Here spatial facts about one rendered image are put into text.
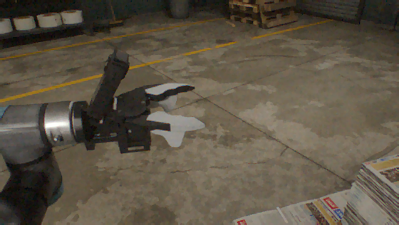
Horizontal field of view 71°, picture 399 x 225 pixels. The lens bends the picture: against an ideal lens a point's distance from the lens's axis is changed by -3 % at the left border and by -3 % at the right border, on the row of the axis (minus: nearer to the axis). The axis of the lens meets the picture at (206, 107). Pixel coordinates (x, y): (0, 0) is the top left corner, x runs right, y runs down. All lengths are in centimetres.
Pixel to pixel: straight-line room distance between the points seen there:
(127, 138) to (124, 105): 6
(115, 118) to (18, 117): 15
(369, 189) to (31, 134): 66
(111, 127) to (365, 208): 57
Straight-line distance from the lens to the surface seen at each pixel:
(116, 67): 44
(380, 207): 72
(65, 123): 50
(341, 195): 133
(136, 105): 49
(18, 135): 52
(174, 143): 49
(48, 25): 611
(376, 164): 73
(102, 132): 52
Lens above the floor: 147
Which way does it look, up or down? 29 degrees down
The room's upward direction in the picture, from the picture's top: straight up
